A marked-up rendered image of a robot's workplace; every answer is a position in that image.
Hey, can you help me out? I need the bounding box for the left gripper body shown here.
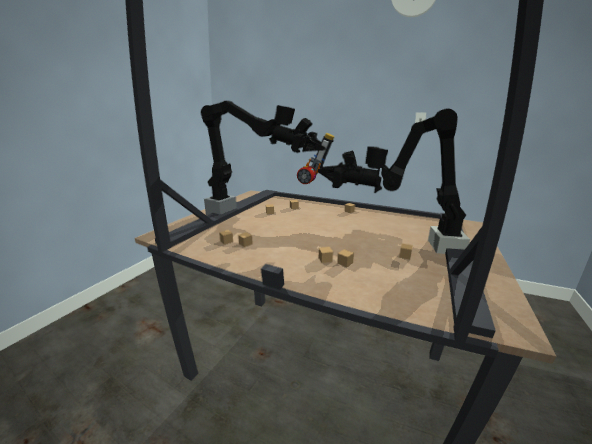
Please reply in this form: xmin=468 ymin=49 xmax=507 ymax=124
xmin=285 ymin=129 xmax=317 ymax=153

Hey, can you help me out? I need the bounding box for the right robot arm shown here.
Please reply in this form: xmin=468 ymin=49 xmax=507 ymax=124
xmin=342 ymin=109 xmax=466 ymax=237

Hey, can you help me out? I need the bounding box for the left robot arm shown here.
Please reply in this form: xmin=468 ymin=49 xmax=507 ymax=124
xmin=201 ymin=101 xmax=312 ymax=200

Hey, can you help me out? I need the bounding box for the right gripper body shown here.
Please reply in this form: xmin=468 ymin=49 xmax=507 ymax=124
xmin=332 ymin=164 xmax=365 ymax=188

